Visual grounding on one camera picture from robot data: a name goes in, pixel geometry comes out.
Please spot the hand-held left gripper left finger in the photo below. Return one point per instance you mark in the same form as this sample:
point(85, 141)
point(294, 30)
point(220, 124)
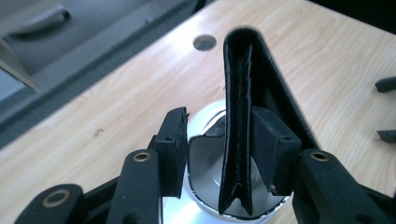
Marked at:
point(172, 155)

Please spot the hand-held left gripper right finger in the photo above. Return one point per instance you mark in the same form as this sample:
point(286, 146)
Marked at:
point(274, 155)

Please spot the black leather wallet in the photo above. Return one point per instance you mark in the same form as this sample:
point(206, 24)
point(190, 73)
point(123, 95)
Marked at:
point(238, 93)

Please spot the white key holder stand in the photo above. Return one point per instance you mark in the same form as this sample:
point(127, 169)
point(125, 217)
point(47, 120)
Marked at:
point(179, 215)

